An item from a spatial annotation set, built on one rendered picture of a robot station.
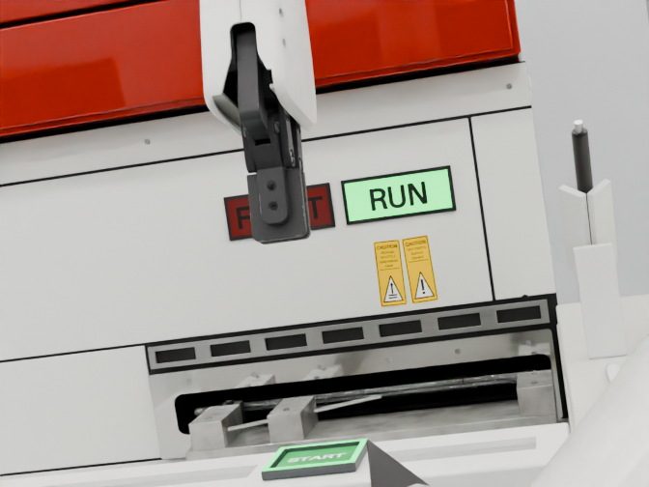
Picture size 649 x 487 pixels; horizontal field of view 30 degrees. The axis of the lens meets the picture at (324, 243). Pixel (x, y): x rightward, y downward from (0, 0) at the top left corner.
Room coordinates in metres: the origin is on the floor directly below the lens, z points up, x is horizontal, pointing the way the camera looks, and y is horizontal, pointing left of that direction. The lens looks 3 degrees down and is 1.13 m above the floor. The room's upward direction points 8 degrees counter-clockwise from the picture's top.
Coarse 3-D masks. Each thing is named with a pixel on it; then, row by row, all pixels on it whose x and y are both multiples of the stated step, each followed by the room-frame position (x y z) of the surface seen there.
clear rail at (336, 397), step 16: (400, 384) 1.27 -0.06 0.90; (416, 384) 1.27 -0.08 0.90; (432, 384) 1.26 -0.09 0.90; (448, 384) 1.26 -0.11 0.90; (464, 384) 1.25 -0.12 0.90; (480, 384) 1.25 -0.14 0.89; (496, 384) 1.25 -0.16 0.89; (512, 384) 1.25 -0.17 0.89; (256, 400) 1.30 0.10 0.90; (272, 400) 1.29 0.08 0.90; (320, 400) 1.28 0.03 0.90; (336, 400) 1.28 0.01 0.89
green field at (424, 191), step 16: (400, 176) 1.28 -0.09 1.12; (416, 176) 1.28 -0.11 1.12; (432, 176) 1.27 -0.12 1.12; (352, 192) 1.29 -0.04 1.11; (368, 192) 1.29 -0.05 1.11; (384, 192) 1.28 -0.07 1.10; (400, 192) 1.28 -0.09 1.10; (416, 192) 1.28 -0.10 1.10; (432, 192) 1.27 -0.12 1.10; (448, 192) 1.27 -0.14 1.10; (352, 208) 1.29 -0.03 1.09; (368, 208) 1.29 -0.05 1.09; (384, 208) 1.28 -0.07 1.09; (400, 208) 1.28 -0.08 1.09; (416, 208) 1.28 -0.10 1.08; (432, 208) 1.27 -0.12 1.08
